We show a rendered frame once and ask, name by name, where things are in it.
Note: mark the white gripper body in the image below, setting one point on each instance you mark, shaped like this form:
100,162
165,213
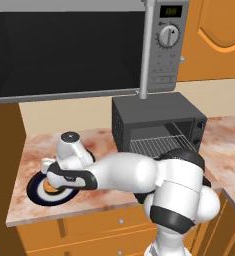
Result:
48,164

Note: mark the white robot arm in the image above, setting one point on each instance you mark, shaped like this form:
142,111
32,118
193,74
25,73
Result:
129,173

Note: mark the brown bagel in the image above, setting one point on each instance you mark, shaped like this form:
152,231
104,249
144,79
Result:
49,188

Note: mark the dark blue white plate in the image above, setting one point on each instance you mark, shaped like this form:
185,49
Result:
35,196

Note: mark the dark grey toaster oven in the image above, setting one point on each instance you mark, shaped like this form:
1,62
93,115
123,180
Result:
145,111

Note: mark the black microwave door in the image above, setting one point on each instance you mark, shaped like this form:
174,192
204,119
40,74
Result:
65,53

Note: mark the black toaster oven knob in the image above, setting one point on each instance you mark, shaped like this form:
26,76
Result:
200,125
197,141

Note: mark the grey microwave oven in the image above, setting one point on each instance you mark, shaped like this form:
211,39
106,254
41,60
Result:
162,63

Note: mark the brown tall cabinet side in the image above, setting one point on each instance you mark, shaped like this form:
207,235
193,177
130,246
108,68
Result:
4,173

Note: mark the orange drawer front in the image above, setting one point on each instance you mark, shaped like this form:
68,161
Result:
99,222
89,246

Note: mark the silver drawer knob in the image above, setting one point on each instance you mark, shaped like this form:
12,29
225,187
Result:
121,221
120,252

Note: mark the silver cupboard knob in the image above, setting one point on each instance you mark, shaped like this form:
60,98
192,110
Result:
182,59

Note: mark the grey microwave dial knob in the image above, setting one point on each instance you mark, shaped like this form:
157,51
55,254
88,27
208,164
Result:
169,36

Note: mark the orange corner base cupboard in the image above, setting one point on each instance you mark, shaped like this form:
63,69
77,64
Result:
229,230

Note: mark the orange wall cupboard door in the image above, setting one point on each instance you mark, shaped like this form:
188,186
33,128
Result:
215,40

